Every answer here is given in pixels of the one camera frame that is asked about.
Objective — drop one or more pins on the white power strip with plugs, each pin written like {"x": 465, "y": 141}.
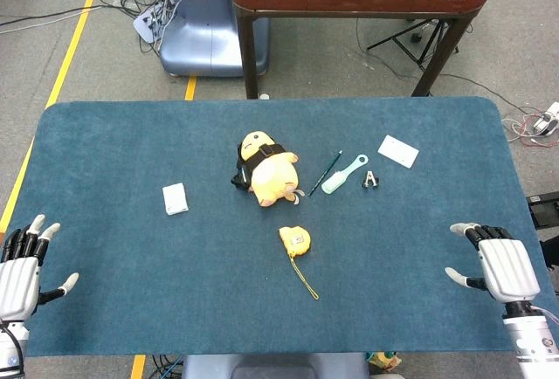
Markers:
{"x": 551, "y": 117}

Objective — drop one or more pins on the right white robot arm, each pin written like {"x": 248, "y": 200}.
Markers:
{"x": 533, "y": 344}

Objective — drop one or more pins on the brown wooden mahjong table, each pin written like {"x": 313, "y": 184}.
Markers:
{"x": 349, "y": 1}

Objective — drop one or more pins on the metal nail clipper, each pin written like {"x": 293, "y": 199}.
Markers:
{"x": 370, "y": 181}

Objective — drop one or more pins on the colourful small toy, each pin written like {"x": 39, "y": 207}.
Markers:
{"x": 384, "y": 361}

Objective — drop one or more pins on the blue table cloth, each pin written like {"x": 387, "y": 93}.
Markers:
{"x": 131, "y": 265}

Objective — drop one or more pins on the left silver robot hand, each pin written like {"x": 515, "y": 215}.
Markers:
{"x": 15, "y": 283}

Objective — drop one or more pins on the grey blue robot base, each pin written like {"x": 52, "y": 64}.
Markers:
{"x": 271, "y": 368}

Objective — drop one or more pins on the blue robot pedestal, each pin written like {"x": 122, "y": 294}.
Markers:
{"x": 205, "y": 38}

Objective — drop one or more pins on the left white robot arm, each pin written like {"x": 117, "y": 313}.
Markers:
{"x": 8, "y": 348}

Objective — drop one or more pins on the dark green pencil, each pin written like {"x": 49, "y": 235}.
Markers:
{"x": 325, "y": 174}

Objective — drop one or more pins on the black equipment frame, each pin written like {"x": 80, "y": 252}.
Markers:
{"x": 546, "y": 208}

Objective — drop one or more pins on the white card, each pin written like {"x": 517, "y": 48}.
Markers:
{"x": 398, "y": 151}

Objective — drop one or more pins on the yellow plush toy with harness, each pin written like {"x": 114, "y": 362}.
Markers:
{"x": 273, "y": 174}

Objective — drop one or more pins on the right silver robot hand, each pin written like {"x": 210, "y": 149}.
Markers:
{"x": 508, "y": 270}

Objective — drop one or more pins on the black tripod stand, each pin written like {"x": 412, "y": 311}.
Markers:
{"x": 415, "y": 37}

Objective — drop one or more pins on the small white box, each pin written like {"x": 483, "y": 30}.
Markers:
{"x": 175, "y": 199}

